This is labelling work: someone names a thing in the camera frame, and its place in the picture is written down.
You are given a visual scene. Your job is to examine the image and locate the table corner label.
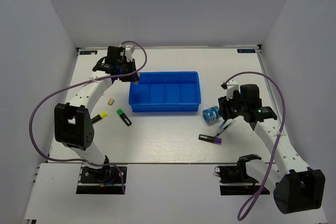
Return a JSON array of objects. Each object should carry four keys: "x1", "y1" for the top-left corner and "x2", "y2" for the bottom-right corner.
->
[
  {"x1": 79, "y1": 50, "x2": 98, "y2": 55},
  {"x1": 237, "y1": 48, "x2": 256, "y2": 54}
]

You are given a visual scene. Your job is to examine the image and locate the yellow capped black highlighter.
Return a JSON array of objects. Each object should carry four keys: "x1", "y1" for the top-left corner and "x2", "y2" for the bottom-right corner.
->
[{"x1": 91, "y1": 112, "x2": 108, "y2": 124}]

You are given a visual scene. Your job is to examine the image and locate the blue plastic divided tray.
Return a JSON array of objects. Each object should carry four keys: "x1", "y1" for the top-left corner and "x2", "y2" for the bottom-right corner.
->
[{"x1": 129, "y1": 71, "x2": 202, "y2": 113}]

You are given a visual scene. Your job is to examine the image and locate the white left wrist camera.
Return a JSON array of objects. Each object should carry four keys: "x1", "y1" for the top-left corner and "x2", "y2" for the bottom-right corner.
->
[{"x1": 121, "y1": 45, "x2": 135, "y2": 61}]

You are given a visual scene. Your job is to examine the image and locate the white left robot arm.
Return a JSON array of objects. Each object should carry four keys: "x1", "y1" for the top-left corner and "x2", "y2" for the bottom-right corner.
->
[{"x1": 54, "y1": 45, "x2": 139, "y2": 182}]

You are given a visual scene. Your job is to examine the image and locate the right table corner label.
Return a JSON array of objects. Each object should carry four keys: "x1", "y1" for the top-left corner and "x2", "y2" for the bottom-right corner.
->
[{"x1": 237, "y1": 48, "x2": 256, "y2": 54}]

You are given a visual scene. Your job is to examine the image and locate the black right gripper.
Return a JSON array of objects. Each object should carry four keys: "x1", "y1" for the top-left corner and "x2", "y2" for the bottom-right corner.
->
[{"x1": 218, "y1": 90, "x2": 247, "y2": 121}]

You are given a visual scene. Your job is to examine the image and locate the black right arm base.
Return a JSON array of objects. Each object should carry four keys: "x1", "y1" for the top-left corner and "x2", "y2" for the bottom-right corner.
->
[{"x1": 214, "y1": 154, "x2": 268, "y2": 196}]

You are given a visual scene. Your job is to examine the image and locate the green ink pen refill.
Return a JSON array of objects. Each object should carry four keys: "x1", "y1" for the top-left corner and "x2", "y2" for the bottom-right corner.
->
[{"x1": 217, "y1": 120, "x2": 236, "y2": 135}]

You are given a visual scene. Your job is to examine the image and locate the blue labelled round jar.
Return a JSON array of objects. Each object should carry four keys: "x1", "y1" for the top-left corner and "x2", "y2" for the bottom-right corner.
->
[{"x1": 202, "y1": 106, "x2": 220, "y2": 124}]

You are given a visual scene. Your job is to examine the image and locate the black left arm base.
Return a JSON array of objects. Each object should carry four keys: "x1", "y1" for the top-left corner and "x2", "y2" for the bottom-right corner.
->
[{"x1": 76, "y1": 166, "x2": 127, "y2": 195}]

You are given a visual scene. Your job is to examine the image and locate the blue ink pen refill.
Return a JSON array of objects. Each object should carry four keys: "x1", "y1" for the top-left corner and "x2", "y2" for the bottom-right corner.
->
[{"x1": 216, "y1": 121, "x2": 227, "y2": 134}]

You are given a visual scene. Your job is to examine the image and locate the green capped black highlighter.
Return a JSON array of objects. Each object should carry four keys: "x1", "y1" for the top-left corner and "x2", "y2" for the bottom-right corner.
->
[{"x1": 117, "y1": 109, "x2": 132, "y2": 126}]

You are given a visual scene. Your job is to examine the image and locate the left table corner label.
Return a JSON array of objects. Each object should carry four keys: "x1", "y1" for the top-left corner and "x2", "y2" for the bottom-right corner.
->
[{"x1": 79, "y1": 50, "x2": 98, "y2": 55}]

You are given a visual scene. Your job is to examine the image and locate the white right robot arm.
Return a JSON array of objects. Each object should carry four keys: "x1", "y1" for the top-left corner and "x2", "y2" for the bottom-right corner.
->
[{"x1": 218, "y1": 81, "x2": 325, "y2": 214}]

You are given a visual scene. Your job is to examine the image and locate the purple capped black highlighter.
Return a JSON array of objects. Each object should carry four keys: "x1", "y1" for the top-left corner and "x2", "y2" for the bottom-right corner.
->
[{"x1": 198, "y1": 134, "x2": 222, "y2": 145}]

